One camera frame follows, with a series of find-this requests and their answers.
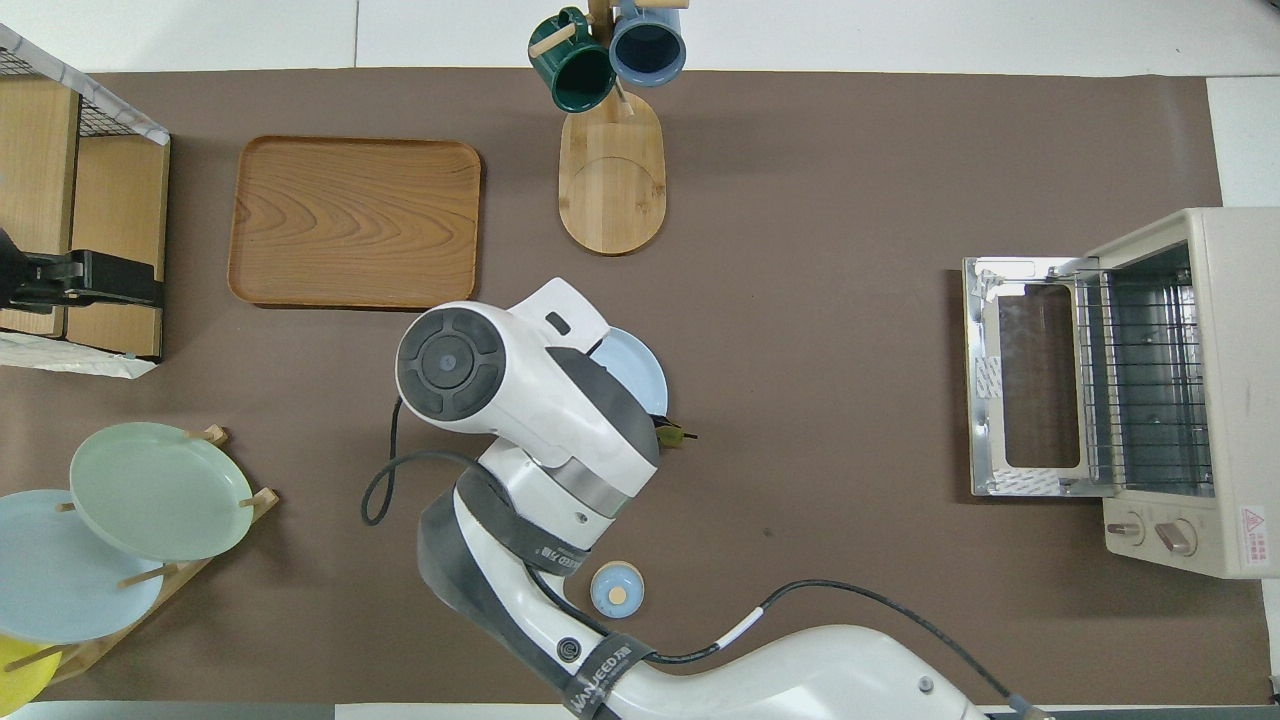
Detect red warning sticker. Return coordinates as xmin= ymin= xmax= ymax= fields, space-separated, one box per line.
xmin=1240 ymin=504 xmax=1274 ymax=570

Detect wooden shelf marble sides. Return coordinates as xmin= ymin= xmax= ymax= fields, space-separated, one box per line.
xmin=0 ymin=25 xmax=172 ymax=381

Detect yellow plate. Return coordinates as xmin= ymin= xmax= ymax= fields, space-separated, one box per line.
xmin=0 ymin=635 xmax=63 ymax=717

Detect wooden serving tray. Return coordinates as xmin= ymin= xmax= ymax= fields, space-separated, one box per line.
xmin=227 ymin=135 xmax=483 ymax=312

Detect black wire mesh panel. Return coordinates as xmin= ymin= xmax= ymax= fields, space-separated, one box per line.
xmin=0 ymin=45 xmax=113 ymax=141

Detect wire oven rack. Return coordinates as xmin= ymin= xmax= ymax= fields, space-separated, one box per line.
xmin=1075 ymin=268 xmax=1213 ymax=488

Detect cream toaster oven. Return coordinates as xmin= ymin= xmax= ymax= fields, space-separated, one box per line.
xmin=1075 ymin=207 xmax=1280 ymax=580

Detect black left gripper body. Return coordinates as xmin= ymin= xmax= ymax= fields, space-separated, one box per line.
xmin=0 ymin=227 xmax=87 ymax=313

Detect pale green plate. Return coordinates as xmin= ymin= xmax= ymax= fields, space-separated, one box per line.
xmin=68 ymin=421 xmax=255 ymax=563

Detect brown table mat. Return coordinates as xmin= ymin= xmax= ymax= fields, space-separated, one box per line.
xmin=0 ymin=67 xmax=1272 ymax=707

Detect blue mug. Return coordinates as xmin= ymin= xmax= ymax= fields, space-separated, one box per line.
xmin=608 ymin=0 xmax=689 ymax=88

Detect pale blue plate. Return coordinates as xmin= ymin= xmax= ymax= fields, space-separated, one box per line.
xmin=588 ymin=326 xmax=669 ymax=418
xmin=0 ymin=488 xmax=167 ymax=646

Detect glass oven door with handle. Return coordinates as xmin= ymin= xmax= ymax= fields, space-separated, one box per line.
xmin=962 ymin=256 xmax=1103 ymax=498

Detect wooden mug tree stand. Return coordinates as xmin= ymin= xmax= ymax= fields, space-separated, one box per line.
xmin=528 ymin=0 xmax=691 ymax=257

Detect dark green mug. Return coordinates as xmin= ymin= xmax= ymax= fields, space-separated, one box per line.
xmin=528 ymin=8 xmax=618 ymax=114

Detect wooden plate rack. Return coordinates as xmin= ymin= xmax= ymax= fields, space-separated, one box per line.
xmin=0 ymin=424 xmax=281 ymax=691

